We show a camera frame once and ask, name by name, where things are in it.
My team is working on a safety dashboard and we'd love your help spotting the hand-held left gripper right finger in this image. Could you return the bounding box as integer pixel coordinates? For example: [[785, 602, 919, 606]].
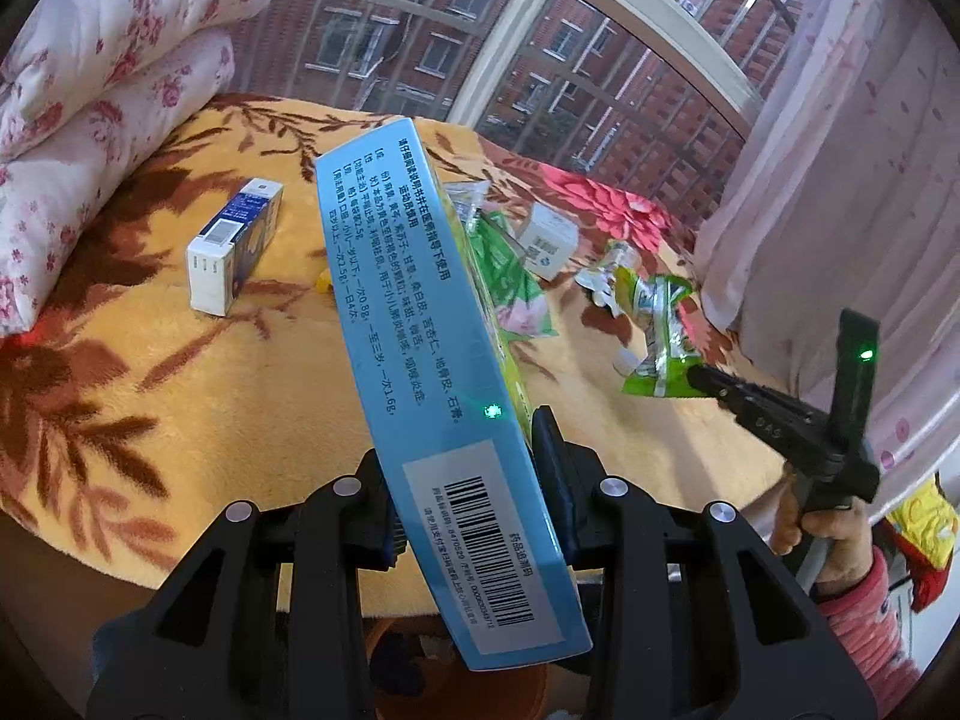
[[529, 405, 878, 720]]

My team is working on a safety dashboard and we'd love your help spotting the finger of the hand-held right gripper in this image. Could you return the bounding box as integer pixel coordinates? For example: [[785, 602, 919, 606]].
[[686, 364, 759, 422]]

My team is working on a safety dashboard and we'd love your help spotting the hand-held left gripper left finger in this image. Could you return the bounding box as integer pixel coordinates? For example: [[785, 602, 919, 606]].
[[86, 448, 410, 720]]

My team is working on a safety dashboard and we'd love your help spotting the green foil snack wrapper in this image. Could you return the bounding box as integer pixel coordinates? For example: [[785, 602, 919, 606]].
[[621, 274, 710, 400]]

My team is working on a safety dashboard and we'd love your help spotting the large light blue carton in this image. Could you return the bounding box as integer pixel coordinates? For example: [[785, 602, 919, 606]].
[[313, 118, 595, 673]]

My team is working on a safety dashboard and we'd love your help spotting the orange waste bin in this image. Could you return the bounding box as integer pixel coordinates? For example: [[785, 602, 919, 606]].
[[371, 611, 552, 720]]

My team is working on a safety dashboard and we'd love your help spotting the white and blue box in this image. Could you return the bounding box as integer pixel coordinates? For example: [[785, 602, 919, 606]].
[[186, 178, 284, 316]]

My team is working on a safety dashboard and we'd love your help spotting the person's right forearm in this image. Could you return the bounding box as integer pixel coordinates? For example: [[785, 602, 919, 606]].
[[814, 546, 922, 720]]

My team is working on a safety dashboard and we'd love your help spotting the person's right hand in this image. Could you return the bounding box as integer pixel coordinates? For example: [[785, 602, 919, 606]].
[[771, 476, 875, 587]]

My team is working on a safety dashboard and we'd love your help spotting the yellow and red printed cloth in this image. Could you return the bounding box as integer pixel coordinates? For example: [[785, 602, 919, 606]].
[[889, 476, 960, 614]]

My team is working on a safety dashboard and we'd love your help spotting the yellow floral blanket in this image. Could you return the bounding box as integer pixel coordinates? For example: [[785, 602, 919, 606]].
[[0, 94, 796, 616]]

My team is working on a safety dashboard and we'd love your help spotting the crumpled white snack wrapper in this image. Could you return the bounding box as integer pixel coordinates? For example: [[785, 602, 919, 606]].
[[576, 240, 641, 316]]

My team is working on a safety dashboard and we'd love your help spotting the green snack packet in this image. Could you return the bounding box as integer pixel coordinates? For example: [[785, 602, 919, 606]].
[[461, 210, 560, 340]]

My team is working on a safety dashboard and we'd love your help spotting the small white box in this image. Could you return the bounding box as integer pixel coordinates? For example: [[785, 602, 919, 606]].
[[517, 204, 578, 280]]

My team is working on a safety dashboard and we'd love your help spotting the pink sheer curtain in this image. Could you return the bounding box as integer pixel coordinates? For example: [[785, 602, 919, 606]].
[[694, 0, 960, 482]]

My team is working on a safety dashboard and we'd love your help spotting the clear plastic wrapper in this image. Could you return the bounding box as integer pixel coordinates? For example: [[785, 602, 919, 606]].
[[442, 181, 493, 223]]

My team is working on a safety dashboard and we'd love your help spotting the red brick building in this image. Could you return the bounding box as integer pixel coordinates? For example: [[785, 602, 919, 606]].
[[225, 0, 818, 181]]

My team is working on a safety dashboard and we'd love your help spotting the folded floral quilt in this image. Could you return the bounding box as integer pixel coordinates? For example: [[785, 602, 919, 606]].
[[0, 0, 275, 340]]

